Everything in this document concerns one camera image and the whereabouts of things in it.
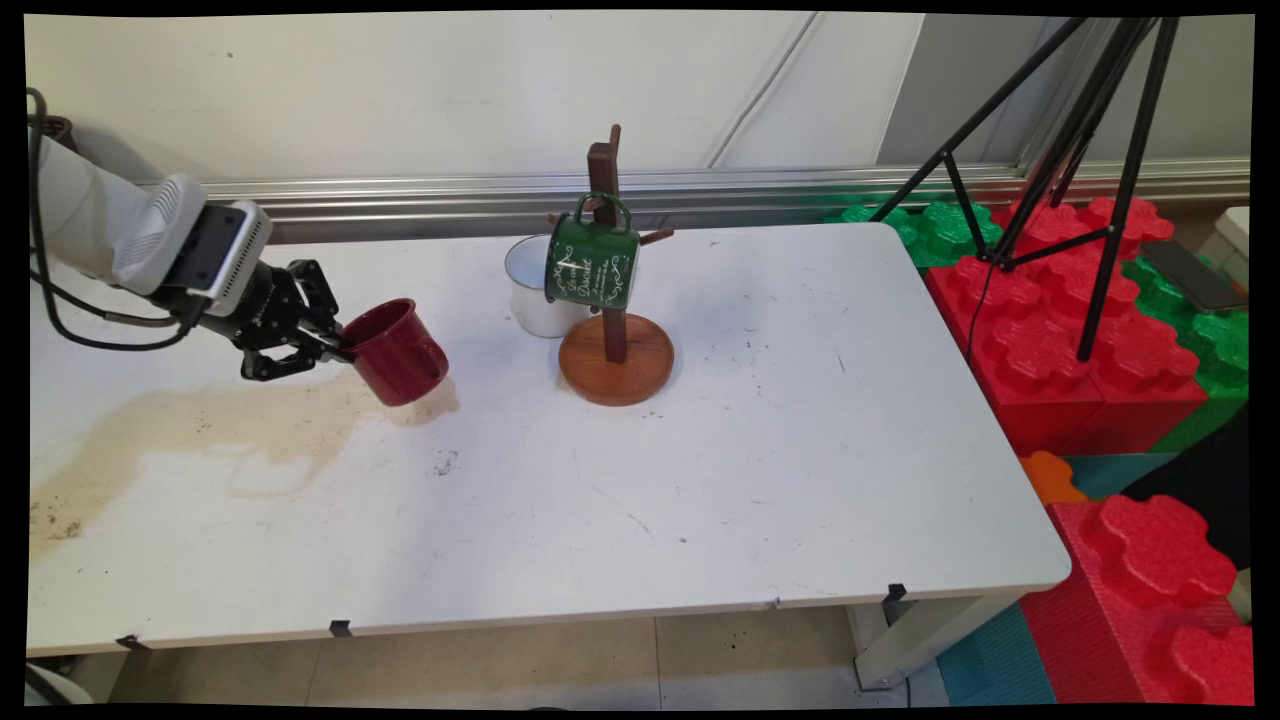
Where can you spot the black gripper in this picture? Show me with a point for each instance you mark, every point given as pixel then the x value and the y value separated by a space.
pixel 260 310

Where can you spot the red enamel mug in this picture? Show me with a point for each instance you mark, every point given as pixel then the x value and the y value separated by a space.
pixel 400 355

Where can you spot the green enamel mug white lettering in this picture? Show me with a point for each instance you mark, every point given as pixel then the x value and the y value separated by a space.
pixel 592 262

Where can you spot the brown wooden mug tree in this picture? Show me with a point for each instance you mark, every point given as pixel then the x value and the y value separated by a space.
pixel 615 375

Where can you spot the green foam block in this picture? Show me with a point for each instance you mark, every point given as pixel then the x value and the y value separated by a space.
pixel 930 235
pixel 1225 350

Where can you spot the white table leg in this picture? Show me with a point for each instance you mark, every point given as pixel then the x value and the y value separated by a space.
pixel 900 645

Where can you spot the large red foam block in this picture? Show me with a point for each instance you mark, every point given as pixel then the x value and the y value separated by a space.
pixel 1040 350
pixel 1150 560

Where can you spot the orange foam block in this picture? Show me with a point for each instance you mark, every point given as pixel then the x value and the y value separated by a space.
pixel 1050 478

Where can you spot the teal foam floor mat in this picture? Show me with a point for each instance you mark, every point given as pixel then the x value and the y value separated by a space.
pixel 995 660

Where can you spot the teal foam block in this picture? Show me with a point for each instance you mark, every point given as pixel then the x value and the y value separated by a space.
pixel 1115 472

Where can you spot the black tripod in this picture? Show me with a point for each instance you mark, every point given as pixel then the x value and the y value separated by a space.
pixel 1125 200

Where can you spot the black smartphone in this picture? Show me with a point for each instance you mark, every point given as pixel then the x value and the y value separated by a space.
pixel 1190 272

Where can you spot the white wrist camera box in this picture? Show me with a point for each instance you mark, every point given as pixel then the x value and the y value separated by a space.
pixel 215 250

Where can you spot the aluminium wall rail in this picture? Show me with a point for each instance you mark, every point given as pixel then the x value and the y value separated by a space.
pixel 800 190

